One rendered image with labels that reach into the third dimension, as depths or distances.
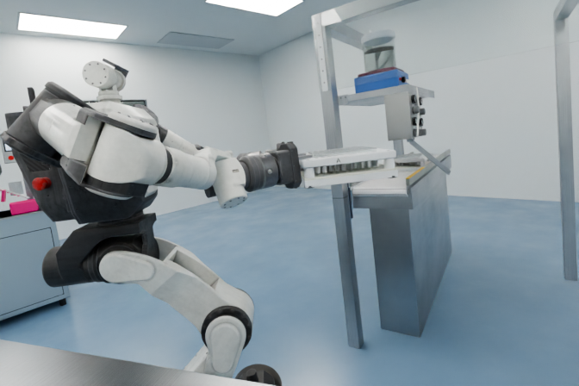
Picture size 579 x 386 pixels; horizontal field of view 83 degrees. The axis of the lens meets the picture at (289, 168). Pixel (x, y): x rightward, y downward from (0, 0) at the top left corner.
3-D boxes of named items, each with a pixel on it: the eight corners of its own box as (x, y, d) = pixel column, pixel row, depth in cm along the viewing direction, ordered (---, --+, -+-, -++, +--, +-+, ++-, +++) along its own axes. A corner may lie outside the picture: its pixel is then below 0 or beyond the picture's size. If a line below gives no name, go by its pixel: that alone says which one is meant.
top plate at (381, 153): (368, 152, 109) (367, 146, 108) (396, 158, 84) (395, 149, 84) (295, 161, 107) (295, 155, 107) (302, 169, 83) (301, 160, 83)
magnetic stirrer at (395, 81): (401, 85, 140) (400, 64, 139) (355, 94, 152) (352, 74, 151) (413, 88, 157) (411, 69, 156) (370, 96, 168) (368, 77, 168)
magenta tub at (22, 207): (11, 215, 231) (9, 203, 230) (11, 214, 240) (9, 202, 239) (40, 210, 242) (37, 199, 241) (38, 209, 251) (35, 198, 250)
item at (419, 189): (413, 209, 146) (411, 187, 145) (352, 208, 162) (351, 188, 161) (451, 167, 254) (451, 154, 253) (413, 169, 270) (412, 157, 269)
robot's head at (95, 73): (85, 96, 84) (79, 61, 83) (105, 101, 94) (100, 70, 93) (111, 94, 85) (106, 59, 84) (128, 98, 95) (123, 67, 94)
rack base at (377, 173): (370, 167, 109) (369, 160, 109) (398, 177, 85) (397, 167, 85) (297, 177, 108) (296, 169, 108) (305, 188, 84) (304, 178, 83)
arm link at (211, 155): (234, 153, 80) (199, 141, 68) (248, 185, 77) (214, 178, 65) (214, 166, 82) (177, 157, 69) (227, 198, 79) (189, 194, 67)
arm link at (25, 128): (15, 143, 58) (2, 127, 66) (65, 168, 65) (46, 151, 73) (59, 92, 61) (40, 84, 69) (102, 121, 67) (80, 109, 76)
